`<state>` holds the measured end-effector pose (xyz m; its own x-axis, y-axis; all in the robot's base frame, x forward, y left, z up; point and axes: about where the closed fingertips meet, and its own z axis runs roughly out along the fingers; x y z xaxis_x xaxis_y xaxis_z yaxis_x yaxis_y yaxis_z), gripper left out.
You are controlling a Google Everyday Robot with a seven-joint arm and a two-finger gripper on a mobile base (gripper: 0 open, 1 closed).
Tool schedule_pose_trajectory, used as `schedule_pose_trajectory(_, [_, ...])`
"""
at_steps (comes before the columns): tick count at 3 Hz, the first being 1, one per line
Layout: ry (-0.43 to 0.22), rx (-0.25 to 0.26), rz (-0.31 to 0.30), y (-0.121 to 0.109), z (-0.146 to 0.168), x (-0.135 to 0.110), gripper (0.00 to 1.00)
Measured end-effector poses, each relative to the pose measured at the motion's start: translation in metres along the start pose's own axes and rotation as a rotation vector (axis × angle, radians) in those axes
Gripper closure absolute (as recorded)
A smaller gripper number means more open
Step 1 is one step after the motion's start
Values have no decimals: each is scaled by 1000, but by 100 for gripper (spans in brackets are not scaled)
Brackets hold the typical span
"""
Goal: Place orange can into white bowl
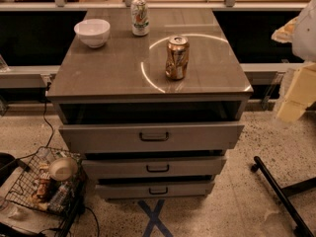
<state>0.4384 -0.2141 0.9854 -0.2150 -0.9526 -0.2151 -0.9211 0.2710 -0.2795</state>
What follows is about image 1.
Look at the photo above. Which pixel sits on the plastic bottle in basket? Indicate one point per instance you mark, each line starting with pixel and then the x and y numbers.
pixel 58 201

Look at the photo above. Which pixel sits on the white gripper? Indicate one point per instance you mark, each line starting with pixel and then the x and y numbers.
pixel 305 34

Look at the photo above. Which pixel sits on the green white soda can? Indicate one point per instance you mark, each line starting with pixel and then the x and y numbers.
pixel 139 18

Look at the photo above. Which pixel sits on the middle drawer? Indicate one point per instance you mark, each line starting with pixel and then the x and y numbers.
pixel 154 167

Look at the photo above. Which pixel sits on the white bowl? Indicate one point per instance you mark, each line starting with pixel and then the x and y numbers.
pixel 93 32

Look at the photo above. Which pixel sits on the bottom drawer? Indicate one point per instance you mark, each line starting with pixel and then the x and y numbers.
pixel 155 190

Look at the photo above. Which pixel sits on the small bowl in basket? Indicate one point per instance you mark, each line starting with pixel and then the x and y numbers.
pixel 63 168

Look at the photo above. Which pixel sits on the drawer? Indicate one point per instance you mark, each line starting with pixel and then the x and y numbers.
pixel 151 137
pixel 154 167
pixel 155 190

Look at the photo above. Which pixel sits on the grey drawer cabinet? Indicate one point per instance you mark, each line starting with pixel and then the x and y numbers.
pixel 125 82

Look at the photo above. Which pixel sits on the black wire basket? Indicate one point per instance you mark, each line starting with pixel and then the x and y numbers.
pixel 34 188

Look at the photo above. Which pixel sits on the black chair base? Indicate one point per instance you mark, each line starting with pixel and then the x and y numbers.
pixel 283 194

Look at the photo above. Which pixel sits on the orange soda can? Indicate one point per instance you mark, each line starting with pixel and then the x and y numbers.
pixel 178 49

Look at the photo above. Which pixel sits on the top drawer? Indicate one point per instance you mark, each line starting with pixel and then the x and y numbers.
pixel 151 137

